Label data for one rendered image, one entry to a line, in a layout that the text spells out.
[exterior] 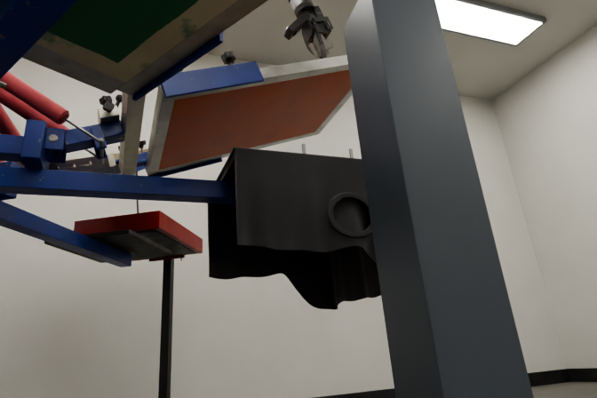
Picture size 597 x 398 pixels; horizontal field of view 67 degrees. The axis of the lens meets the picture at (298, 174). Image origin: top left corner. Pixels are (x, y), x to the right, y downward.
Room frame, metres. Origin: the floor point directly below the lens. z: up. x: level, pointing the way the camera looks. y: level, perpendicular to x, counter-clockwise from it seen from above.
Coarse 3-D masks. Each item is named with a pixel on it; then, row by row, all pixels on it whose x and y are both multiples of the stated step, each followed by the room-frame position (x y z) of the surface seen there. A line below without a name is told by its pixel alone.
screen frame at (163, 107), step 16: (288, 64) 1.20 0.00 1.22; (304, 64) 1.22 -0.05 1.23; (320, 64) 1.24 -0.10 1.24; (336, 64) 1.26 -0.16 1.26; (272, 80) 1.19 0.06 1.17; (160, 96) 1.07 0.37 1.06; (192, 96) 1.11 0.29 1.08; (160, 112) 1.14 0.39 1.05; (336, 112) 1.68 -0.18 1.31; (160, 128) 1.24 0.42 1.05; (320, 128) 1.80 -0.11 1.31; (160, 144) 1.35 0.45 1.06; (272, 144) 1.77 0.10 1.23; (160, 160) 1.48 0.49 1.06; (208, 160) 1.66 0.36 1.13
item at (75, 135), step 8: (88, 128) 1.22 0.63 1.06; (104, 128) 1.23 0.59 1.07; (112, 128) 1.24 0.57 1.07; (120, 128) 1.25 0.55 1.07; (72, 136) 1.20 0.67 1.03; (80, 136) 1.21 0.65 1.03; (88, 136) 1.22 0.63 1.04; (104, 136) 1.23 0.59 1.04; (112, 136) 1.25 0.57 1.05; (120, 136) 1.27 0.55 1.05; (72, 144) 1.21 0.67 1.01; (80, 144) 1.22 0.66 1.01; (88, 144) 1.24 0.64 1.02
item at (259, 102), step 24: (336, 72) 1.31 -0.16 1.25; (216, 96) 1.17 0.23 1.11; (240, 96) 1.22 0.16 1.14; (264, 96) 1.28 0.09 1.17; (288, 96) 1.35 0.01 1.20; (312, 96) 1.43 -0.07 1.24; (336, 96) 1.51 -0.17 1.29; (192, 120) 1.26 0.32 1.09; (216, 120) 1.33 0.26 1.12; (240, 120) 1.40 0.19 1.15
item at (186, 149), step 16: (304, 112) 1.55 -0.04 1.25; (320, 112) 1.61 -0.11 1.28; (224, 128) 1.42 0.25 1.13; (240, 128) 1.47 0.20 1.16; (256, 128) 1.52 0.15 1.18; (272, 128) 1.59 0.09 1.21; (288, 128) 1.65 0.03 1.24; (304, 128) 1.72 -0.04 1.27; (176, 144) 1.40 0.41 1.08; (192, 144) 1.45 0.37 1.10; (208, 144) 1.50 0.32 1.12; (224, 144) 1.56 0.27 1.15; (240, 144) 1.63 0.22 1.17; (256, 144) 1.69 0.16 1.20; (176, 160) 1.54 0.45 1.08; (192, 160) 1.60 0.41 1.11
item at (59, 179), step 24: (0, 168) 1.14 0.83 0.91; (24, 168) 1.16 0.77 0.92; (0, 192) 1.18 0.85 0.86; (24, 192) 1.20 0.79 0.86; (48, 192) 1.21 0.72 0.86; (72, 192) 1.23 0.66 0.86; (96, 192) 1.24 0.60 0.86; (120, 192) 1.26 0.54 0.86; (144, 192) 1.28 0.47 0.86; (168, 192) 1.31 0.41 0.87; (192, 192) 1.34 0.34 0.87; (216, 192) 1.37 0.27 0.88
